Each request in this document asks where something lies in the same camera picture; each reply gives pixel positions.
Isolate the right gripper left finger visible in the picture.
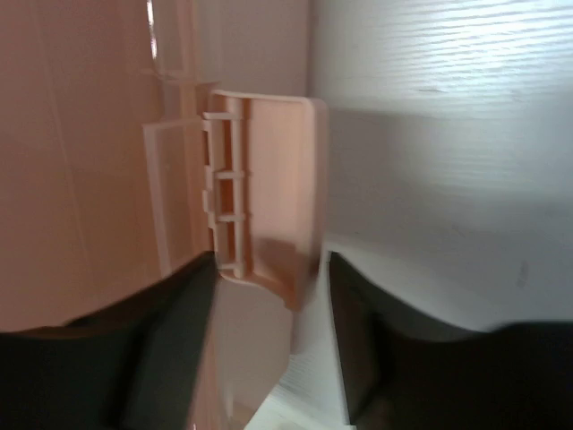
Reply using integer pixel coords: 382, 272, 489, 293
1, 252, 218, 429

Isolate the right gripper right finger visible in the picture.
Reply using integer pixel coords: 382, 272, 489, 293
328, 253, 572, 429

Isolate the pink plastic toolbox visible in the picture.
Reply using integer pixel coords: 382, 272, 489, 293
1, 1, 328, 429

